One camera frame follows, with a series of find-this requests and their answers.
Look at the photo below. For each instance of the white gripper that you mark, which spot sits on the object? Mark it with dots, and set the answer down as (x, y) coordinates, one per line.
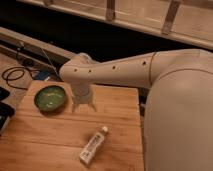
(82, 94)

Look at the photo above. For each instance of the white labelled plastic bottle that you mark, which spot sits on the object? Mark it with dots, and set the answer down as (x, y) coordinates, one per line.
(91, 148)

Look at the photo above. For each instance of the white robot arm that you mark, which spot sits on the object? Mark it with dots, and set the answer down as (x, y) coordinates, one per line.
(178, 123)

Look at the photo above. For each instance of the green ceramic bowl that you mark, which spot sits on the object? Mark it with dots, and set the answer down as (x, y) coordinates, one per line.
(50, 98)

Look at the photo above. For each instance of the blue box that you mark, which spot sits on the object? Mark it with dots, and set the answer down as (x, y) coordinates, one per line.
(42, 75)

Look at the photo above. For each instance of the black device at left edge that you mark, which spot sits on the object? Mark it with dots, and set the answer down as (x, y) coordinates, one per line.
(6, 111)

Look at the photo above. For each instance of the metal window frame rail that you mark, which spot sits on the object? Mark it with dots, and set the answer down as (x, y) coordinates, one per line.
(187, 21)

